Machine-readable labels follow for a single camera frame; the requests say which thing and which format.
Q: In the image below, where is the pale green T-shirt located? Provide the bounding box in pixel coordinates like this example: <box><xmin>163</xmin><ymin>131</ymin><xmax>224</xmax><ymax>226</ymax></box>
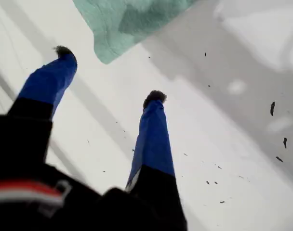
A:
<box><xmin>71</xmin><ymin>0</ymin><xmax>198</xmax><ymax>65</ymax></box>

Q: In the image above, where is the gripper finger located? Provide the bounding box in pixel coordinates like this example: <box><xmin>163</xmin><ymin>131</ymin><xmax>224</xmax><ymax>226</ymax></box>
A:
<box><xmin>126</xmin><ymin>90</ymin><xmax>186</xmax><ymax>213</ymax></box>
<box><xmin>6</xmin><ymin>45</ymin><xmax>78</xmax><ymax>124</ymax></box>

